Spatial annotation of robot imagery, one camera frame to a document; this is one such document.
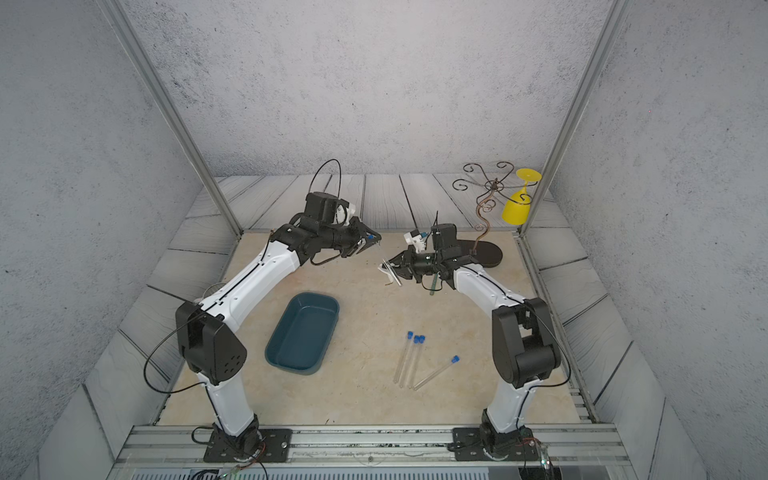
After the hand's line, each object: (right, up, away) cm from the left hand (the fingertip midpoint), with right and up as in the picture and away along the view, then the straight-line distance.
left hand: (386, 237), depth 78 cm
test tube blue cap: (-4, 0, 0) cm, 4 cm away
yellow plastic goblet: (+41, +10, +18) cm, 46 cm away
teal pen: (+16, -15, +26) cm, 34 cm away
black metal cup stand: (+35, -4, +32) cm, 48 cm away
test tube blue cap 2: (+5, -35, +9) cm, 36 cm away
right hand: (-1, -8, +4) cm, 9 cm away
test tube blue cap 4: (+20, -35, +9) cm, 41 cm away
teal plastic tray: (-26, -29, +15) cm, 42 cm away
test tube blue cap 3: (+9, -30, +13) cm, 34 cm away
